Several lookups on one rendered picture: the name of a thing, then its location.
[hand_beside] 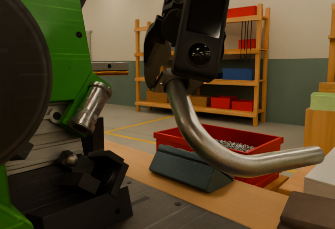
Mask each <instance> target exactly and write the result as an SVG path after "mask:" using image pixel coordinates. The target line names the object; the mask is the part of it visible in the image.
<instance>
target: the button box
mask: <svg viewBox="0 0 335 229"><path fill-rule="evenodd" d="M149 170H150V171H152V172H154V173H156V174H159V175H162V176H165V177H167V178H170V179H173V180H175V181H178V182H181V183H183V184H186V185H189V186H192V187H194V188H197V189H200V190H202V191H205V192H208V193H212V192H214V191H216V190H218V189H220V188H222V187H223V186H225V185H227V184H229V183H231V182H232V181H234V180H233V179H234V177H235V176H232V175H229V174H226V173H224V172H221V171H219V170H217V169H216V168H214V167H212V166H211V165H209V164H208V163H206V162H205V161H204V160H203V159H201V158H200V157H199V156H198V155H197V154H196V153H195V152H193V151H192V152H189V151H186V150H184V149H181V148H174V147H172V146H170V145H163V144H160V145H159V146H158V150H157V152H156V153H155V155H154V158H153V160H152V162H151V164H150V167H149Z"/></svg>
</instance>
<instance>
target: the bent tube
mask: <svg viewBox="0 0 335 229"><path fill-rule="evenodd" d="M188 81H189V79H188V78H184V77H179V76H175V75H173V74H172V73H171V71H164V70H162V71H161V73H160V75H159V76H158V78H157V80H156V85H155V86H154V87H152V92H156V93H166V94H167V98H168V101H169V104H170V106H171V109H172V112H173V115H174V118H175V121H176V124H177V127H178V129H179V130H180V133H181V134H182V136H183V138H184V139H185V141H186V142H187V144H188V145H189V146H190V147H191V149H192V150H193V151H194V152H195V153H196V154H197V155H198V156H199V157H200V158H201V159H203V160H204V161H205V162H206V163H208V164H209V165H211V166H212V167H214V168H216V169H217V170H219V171H221V172H224V173H226V174H229V175H232V176H236V177H242V178H253V177H258V176H263V175H268V174H273V173H278V172H282V171H287V170H292V169H297V168H302V167H307V166H311V165H316V164H320V163H322V162H323V161H324V158H325V154H324V152H323V150H322V149H321V148H320V147H318V146H308V147H301V148H294V149H287V150H280V151H273V152H266V153H259V154H253V155H243V154H239V153H236V152H233V151H231V150H229V149H227V148H226V147H224V146H222V145H221V144H220V143H218V142H217V141H216V140H215V139H214V138H212V137H211V136H210V134H209V133H208V132H207V131H206V130H205V129H204V127H203V126H202V124H201V123H200V121H199V119H198V117H197V115H196V112H195V110H194V107H193V105H192V102H191V100H190V97H189V94H188V92H187V89H186V87H185V86H186V84H187V82H188Z"/></svg>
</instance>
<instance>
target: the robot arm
mask: <svg viewBox="0 0 335 229"><path fill-rule="evenodd" d="M228 7H229V0H164V4H163V8H162V16H160V15H156V19H155V21H154V22H153V23H152V24H150V25H149V27H148V29H147V32H146V35H145V41H144V78H145V82H146V85H147V87H148V88H149V89H151V88H152V87H154V86H155V85H156V79H157V76H158V75H159V74H160V70H161V66H162V65H163V64H164V63H166V62H167V61H168V60H169V59H170V57H171V47H175V50H174V56H173V61H172V66H171V73H172V74H173V75H175V76H179V77H184V78H188V79H189V81H188V82H187V84H186V86H185V87H186V89H187V92H188V94H189V95H190V94H192V93H193V92H194V91H195V90H197V89H198V88H199V87H200V86H201V85H202V84H203V83H204V82H206V83H210V82H211V81H213V80H214V79H215V78H216V77H217V75H218V70H219V63H220V62H221V60H222V57H223V54H224V41H225V38H226V31H225V27H226V19H227V13H228ZM168 42H170V43H171V46H170V44H169V43H168Z"/></svg>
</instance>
